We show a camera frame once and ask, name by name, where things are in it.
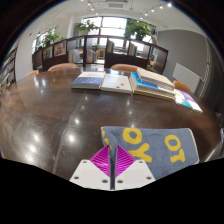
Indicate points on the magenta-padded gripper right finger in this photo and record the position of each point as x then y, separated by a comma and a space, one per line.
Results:
136, 174

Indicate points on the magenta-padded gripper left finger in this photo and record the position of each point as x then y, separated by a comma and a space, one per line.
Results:
90, 175

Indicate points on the grey towel with yellow letters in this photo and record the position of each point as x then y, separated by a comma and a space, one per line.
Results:
160, 146

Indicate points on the white and teal magazine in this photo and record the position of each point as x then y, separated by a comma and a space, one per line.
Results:
181, 99

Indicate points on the purple magazine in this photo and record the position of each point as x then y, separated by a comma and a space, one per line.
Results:
193, 101

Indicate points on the white book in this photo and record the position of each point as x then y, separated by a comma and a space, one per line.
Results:
116, 83

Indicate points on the dark blue book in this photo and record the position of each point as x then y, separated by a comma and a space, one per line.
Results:
87, 81

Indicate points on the blue card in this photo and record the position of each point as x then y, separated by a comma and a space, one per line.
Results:
222, 134

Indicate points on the thick cream book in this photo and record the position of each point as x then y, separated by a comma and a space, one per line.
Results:
155, 78

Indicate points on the dark wooden shelf unit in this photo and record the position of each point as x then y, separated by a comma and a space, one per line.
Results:
125, 60

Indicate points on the small potted green plant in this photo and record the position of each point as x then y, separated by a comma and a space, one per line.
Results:
50, 37

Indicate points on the large potted green plant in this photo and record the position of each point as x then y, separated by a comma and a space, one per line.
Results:
138, 28

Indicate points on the medium potted green plant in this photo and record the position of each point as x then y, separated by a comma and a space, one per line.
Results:
86, 26

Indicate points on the ceiling air conditioner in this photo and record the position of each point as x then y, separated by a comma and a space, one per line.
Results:
116, 4

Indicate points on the ceiling spot lights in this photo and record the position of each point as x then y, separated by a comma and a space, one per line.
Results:
169, 5

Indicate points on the white wall radiator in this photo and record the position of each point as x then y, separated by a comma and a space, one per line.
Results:
186, 76

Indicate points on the wall bookshelf with books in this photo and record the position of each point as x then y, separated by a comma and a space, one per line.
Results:
7, 71

